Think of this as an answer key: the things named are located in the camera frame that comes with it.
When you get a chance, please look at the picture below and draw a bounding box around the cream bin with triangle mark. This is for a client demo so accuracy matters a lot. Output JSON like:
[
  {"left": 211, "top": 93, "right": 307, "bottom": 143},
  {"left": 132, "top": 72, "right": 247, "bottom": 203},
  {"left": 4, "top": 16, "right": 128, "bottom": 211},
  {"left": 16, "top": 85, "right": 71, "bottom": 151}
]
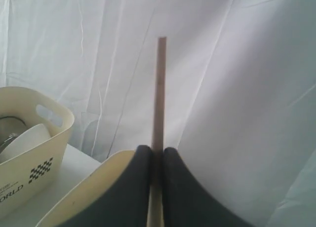
[{"left": 36, "top": 150, "right": 135, "bottom": 227}]

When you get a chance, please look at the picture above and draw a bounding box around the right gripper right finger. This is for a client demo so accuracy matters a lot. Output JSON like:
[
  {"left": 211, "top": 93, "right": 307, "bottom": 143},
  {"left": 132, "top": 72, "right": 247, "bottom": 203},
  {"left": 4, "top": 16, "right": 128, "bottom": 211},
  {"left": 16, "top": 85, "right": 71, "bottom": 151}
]
[{"left": 161, "top": 147, "right": 252, "bottom": 227}]

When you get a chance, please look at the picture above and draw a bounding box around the steel mug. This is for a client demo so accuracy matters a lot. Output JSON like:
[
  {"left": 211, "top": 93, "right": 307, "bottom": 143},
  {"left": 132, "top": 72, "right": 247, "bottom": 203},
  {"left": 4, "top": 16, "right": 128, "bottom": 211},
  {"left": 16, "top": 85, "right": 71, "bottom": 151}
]
[{"left": 0, "top": 116, "right": 27, "bottom": 151}]

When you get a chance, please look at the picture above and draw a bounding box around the wooden chopstick slanted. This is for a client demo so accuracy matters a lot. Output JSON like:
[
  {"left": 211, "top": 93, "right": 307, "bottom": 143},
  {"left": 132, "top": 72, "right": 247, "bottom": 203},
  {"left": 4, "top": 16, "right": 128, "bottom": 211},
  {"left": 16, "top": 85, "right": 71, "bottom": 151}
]
[{"left": 147, "top": 37, "right": 167, "bottom": 227}]

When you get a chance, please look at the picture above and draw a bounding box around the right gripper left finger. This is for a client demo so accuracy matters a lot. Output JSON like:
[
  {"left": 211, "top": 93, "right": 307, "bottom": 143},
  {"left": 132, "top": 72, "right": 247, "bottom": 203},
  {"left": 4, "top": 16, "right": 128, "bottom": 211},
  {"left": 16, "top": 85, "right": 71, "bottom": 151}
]
[{"left": 60, "top": 145, "right": 153, "bottom": 227}]

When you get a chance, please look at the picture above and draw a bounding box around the white curtain backdrop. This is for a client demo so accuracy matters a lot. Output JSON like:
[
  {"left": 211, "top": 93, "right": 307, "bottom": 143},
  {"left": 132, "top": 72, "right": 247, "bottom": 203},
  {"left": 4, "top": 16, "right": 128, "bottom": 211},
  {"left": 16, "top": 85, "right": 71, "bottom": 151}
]
[{"left": 0, "top": 0, "right": 316, "bottom": 227}]

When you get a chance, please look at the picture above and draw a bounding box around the white ceramic bowl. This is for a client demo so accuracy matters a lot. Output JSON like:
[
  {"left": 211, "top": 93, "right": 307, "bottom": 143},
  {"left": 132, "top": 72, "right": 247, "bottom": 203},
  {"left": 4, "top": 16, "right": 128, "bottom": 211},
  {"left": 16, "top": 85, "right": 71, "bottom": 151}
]
[{"left": 0, "top": 124, "right": 51, "bottom": 163}]

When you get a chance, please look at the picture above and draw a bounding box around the cream bin with circle mark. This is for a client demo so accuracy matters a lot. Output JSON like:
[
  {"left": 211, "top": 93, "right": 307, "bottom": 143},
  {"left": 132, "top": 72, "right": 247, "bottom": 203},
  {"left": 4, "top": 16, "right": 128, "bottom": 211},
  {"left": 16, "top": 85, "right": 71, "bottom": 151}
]
[{"left": 0, "top": 86, "right": 75, "bottom": 217}]

